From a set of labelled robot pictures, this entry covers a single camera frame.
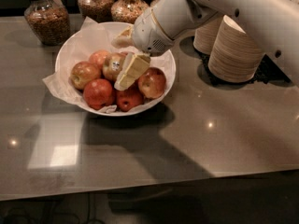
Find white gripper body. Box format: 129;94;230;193
132;8;174;54

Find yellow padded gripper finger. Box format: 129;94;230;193
111;25;134;49
114;53;150;91

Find yellow-red apple with sticker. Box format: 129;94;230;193
102;52;125;81

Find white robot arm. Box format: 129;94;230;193
112;0;299;85

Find right red-yellow apple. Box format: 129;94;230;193
137;67;166;99

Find back left apple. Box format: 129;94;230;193
89;49;110;69

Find front middle red apple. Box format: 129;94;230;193
116;85;144;112

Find red apple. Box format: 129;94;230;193
83;78;115;110
116;85;144;112

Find white bowl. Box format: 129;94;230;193
54;21;177;118

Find front left red apple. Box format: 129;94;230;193
83;78;115;110

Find left yellow-red apple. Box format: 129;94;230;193
70;61;101;90

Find white paper liner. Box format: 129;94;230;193
42;16;174;115

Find back stack paper bowls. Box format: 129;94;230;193
193;17;222;55

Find stack paper bowls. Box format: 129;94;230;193
193;17;222;55
208;16;264;83

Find left glass cereal jar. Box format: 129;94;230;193
24;0;70;46

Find front stack paper bowls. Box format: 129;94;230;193
208;16;264;83

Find black mat under bowls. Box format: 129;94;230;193
196;51;292;87

